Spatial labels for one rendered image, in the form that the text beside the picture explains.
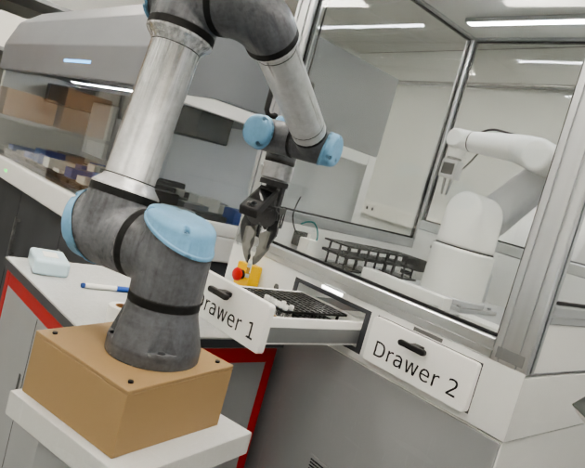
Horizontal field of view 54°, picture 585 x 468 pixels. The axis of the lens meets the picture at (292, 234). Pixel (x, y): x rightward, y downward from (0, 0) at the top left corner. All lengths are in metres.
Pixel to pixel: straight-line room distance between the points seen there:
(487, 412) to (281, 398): 0.62
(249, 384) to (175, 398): 0.74
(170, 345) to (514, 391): 0.70
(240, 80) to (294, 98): 1.12
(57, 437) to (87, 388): 0.09
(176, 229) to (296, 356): 0.85
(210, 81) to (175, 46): 1.14
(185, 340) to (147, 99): 0.39
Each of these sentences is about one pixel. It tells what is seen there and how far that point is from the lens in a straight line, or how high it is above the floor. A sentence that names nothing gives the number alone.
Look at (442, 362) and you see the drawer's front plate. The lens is 1.32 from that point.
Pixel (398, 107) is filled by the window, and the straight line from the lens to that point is 1.54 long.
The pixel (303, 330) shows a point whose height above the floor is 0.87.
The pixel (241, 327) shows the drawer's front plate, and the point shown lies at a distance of 1.28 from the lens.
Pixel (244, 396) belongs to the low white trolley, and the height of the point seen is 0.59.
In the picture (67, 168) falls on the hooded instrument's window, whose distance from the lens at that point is 2.55.
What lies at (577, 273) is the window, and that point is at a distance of 1.37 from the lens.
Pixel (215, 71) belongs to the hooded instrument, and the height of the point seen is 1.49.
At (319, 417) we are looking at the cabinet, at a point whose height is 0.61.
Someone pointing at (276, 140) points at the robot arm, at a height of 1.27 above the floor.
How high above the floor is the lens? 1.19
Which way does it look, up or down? 5 degrees down
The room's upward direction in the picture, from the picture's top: 15 degrees clockwise
